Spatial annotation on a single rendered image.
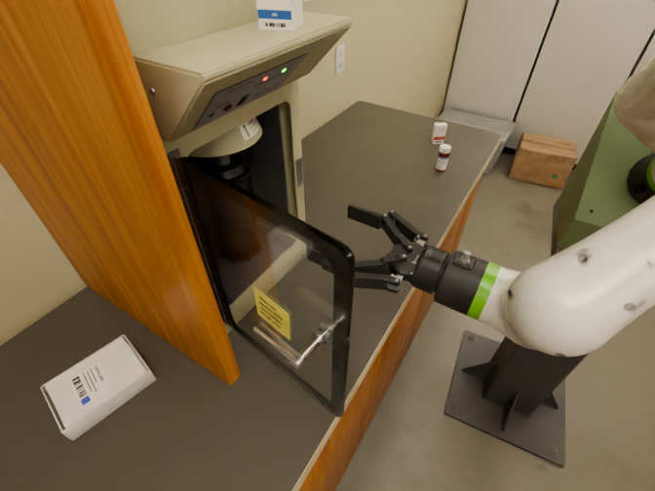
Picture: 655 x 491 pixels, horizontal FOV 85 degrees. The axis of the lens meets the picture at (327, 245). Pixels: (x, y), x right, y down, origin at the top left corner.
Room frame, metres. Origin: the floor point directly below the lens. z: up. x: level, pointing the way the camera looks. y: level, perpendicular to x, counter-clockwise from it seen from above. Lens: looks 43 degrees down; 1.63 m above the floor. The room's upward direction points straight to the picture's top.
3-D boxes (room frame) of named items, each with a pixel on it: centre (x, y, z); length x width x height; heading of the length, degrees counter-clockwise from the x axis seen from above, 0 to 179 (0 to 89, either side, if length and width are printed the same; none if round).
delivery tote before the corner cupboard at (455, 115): (2.91, -1.24, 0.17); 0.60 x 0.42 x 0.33; 56
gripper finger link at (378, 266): (0.41, -0.08, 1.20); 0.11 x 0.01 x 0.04; 100
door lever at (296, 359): (0.27, 0.05, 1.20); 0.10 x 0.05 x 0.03; 50
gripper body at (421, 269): (0.42, -0.15, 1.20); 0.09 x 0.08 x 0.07; 58
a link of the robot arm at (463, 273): (0.38, -0.21, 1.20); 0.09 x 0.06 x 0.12; 148
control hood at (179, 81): (0.55, 0.09, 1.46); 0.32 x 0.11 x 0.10; 148
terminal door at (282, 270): (0.34, 0.09, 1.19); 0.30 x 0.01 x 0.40; 50
